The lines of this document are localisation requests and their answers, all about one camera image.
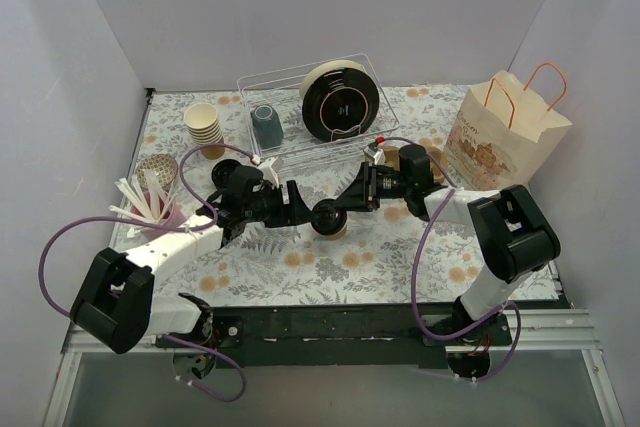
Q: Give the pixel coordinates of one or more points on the paper takeout bag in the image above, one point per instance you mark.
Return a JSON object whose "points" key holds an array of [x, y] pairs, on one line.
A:
{"points": [[503, 133]]}

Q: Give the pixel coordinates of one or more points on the black round plate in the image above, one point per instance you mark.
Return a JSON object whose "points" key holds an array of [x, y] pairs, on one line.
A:
{"points": [[340, 104]]}

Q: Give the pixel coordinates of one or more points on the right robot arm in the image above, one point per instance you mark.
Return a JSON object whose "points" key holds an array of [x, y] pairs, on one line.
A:
{"points": [[514, 236]]}

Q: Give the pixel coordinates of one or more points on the brown paper cup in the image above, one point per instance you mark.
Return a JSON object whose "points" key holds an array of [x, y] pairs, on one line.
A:
{"points": [[337, 234]]}

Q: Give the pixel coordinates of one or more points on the clear wire dish rack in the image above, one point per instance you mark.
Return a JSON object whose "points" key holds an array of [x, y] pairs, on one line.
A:
{"points": [[280, 89]]}

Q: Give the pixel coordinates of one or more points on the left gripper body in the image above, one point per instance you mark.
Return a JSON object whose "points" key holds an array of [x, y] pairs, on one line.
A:
{"points": [[289, 200]]}

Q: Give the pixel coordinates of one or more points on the black coffee lid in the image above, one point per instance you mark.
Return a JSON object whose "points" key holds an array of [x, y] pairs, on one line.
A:
{"points": [[328, 220]]}

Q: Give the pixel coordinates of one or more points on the pink straw holder cup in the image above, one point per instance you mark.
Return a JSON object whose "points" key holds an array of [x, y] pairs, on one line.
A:
{"points": [[172, 218]]}

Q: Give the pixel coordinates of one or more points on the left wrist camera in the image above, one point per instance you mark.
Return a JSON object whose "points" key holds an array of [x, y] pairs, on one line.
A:
{"points": [[269, 167]]}

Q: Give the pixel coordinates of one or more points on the teal ceramic cup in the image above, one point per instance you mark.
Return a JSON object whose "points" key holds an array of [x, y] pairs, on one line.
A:
{"points": [[266, 126]]}

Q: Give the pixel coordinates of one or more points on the white wrapped straws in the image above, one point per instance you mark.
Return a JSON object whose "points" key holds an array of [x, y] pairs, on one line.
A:
{"points": [[151, 203]]}

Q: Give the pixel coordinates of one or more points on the floral table mat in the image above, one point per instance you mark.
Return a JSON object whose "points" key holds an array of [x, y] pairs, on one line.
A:
{"points": [[371, 263]]}

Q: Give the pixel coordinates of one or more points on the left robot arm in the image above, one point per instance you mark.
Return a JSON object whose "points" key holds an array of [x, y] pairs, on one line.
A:
{"points": [[116, 302]]}

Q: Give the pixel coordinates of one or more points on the black cup lids stack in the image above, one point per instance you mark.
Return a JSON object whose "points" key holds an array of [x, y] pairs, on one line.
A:
{"points": [[224, 174]]}

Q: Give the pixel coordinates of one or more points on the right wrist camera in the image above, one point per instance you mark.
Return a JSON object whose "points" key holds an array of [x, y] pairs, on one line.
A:
{"points": [[376, 154]]}

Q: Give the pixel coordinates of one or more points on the patterned small bowl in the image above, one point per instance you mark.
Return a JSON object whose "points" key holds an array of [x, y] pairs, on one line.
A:
{"points": [[163, 166]]}

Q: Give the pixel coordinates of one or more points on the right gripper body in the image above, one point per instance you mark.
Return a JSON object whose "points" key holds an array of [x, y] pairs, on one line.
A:
{"points": [[370, 187]]}

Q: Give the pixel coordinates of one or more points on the stack of paper cups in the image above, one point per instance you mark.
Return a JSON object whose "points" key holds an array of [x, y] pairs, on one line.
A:
{"points": [[202, 122]]}

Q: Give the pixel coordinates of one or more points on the cardboard cup carrier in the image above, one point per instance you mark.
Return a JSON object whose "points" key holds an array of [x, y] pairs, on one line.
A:
{"points": [[438, 163]]}

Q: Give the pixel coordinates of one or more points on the cream plate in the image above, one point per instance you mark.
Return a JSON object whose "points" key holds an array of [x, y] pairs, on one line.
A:
{"points": [[324, 68]]}

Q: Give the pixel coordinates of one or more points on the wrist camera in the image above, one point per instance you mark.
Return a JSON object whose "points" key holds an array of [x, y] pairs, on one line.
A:
{"points": [[376, 154], [269, 167]]}

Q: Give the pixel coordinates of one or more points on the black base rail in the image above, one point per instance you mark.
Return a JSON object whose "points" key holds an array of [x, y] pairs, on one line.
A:
{"points": [[376, 334]]}

